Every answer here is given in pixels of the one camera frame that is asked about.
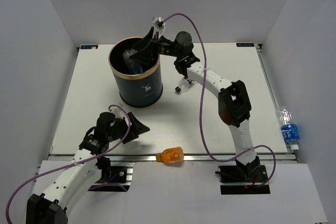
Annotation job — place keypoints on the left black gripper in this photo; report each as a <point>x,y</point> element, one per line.
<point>137,129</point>

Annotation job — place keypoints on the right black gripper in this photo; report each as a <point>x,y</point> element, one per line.
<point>147,49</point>

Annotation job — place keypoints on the large clear blue-label bottle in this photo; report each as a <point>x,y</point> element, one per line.
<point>134,67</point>

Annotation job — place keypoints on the orange juice bottle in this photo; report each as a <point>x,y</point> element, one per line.
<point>170,155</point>

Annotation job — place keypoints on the small clear black-label bottle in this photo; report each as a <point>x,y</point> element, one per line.
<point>184,85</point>

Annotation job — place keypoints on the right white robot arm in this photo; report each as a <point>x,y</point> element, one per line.
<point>233,101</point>

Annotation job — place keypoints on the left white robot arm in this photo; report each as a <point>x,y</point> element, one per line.
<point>88,166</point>

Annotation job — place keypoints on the dark green round bin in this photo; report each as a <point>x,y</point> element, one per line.
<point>137,90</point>

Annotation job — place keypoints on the left blue corner label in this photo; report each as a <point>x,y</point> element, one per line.
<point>88,47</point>

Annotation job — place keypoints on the blue corner label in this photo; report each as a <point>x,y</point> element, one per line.
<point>245,44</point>
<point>88,47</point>

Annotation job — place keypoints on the right blue corner label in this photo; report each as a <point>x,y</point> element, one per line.
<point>245,44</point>

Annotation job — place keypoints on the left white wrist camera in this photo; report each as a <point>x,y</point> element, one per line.
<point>117,110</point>

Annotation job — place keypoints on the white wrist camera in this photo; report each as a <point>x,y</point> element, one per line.
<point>158,23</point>
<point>117,110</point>

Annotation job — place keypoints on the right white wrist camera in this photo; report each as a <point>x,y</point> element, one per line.
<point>158,23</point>

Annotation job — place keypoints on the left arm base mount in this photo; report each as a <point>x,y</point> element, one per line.
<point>117,179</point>

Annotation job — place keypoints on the aluminium front rail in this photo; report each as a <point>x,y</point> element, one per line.
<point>143,158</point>

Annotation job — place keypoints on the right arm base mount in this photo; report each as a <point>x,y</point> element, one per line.
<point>232,182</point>

